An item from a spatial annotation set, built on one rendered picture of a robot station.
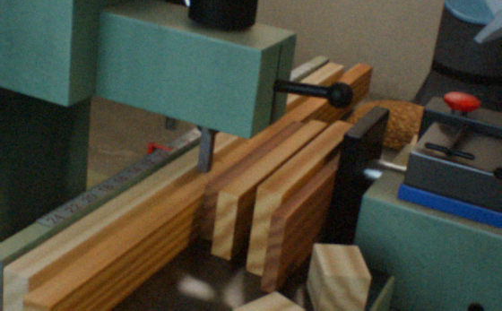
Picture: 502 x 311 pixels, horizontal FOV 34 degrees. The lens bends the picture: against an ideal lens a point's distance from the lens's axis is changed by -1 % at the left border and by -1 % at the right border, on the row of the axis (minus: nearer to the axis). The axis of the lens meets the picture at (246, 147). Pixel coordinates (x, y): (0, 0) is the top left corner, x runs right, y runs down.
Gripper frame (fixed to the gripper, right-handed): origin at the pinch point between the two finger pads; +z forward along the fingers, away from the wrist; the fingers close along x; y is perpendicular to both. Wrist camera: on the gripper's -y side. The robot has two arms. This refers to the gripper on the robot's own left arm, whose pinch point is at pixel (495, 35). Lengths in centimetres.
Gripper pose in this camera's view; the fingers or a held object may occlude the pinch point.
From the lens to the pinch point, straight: 69.4
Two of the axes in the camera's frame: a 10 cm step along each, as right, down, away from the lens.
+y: -7.2, -6.9, 1.1
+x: -4.1, 2.9, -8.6
